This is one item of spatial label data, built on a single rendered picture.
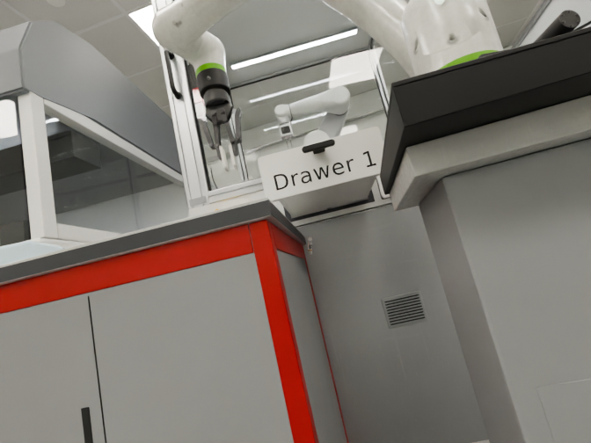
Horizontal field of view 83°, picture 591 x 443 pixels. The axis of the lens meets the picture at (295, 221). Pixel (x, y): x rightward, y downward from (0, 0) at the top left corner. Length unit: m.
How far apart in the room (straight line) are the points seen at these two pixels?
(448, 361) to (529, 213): 0.73
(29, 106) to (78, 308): 0.83
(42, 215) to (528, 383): 1.16
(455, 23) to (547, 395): 0.51
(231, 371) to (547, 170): 0.49
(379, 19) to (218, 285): 0.68
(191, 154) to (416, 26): 0.85
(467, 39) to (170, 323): 0.61
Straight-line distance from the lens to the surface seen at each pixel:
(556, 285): 0.51
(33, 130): 1.30
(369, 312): 1.09
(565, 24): 0.50
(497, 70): 0.42
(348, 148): 0.79
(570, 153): 0.54
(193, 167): 1.23
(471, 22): 0.63
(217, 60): 1.11
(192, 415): 0.57
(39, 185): 1.22
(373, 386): 1.13
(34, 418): 0.70
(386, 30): 0.88
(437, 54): 0.61
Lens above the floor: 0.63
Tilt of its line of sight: 10 degrees up
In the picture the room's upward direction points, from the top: 13 degrees counter-clockwise
